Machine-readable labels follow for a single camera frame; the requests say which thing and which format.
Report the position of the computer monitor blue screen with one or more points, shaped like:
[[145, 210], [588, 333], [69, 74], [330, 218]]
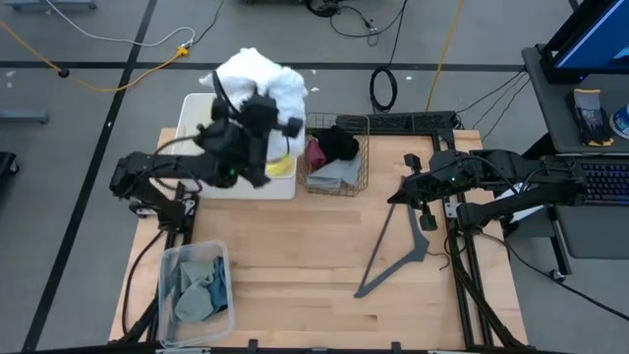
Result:
[[599, 39]]

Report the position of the white sheet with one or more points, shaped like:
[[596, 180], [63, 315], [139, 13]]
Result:
[[528, 214]]

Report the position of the black caster base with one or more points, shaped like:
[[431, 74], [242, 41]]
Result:
[[7, 164]]

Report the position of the white plastic bin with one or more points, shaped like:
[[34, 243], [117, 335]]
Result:
[[236, 192]]

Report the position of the clear plastic container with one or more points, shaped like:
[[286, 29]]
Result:
[[196, 334]]

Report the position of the black cloth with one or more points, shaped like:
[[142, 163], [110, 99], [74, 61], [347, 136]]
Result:
[[339, 142]]

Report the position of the grey furniture bar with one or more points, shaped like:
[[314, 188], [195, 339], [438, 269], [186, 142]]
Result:
[[49, 4]]

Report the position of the grey computer desk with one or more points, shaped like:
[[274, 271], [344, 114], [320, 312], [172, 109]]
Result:
[[550, 113]]

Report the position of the dark grey angled metal stand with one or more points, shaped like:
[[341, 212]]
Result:
[[417, 246]]

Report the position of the light grey shirt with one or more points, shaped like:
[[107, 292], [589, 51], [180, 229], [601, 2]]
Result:
[[339, 174]]

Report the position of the yellow cloth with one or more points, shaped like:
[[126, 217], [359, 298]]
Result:
[[280, 168]]

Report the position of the grey and yellow work glove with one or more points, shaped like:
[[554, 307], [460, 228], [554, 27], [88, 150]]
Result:
[[589, 118]]

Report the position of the maroon cloth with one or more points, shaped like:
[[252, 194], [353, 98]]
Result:
[[315, 155]]

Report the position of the small black floor puck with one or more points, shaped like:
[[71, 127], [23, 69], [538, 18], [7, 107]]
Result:
[[63, 73]]

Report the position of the white and blue roll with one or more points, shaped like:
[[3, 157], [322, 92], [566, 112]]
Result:
[[621, 123]]

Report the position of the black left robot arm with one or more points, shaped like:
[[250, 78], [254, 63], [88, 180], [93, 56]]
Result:
[[162, 167]]

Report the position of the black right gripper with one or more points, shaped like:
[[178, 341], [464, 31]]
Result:
[[447, 174]]

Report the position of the grey furniture foot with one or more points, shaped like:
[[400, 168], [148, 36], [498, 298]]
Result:
[[24, 116]]

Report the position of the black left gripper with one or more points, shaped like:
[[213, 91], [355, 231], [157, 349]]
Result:
[[258, 133]]

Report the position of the white fluffy cloth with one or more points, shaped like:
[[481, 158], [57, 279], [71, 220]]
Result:
[[255, 69]]

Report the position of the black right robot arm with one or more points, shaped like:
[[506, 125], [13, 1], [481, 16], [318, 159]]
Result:
[[531, 194]]

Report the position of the black backlit keyboard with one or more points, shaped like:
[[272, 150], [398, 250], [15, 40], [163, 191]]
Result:
[[609, 184]]

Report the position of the grey-green sock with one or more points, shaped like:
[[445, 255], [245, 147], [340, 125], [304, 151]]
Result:
[[196, 273], [194, 305]]

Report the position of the black power strip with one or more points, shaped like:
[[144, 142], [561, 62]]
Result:
[[393, 120]]

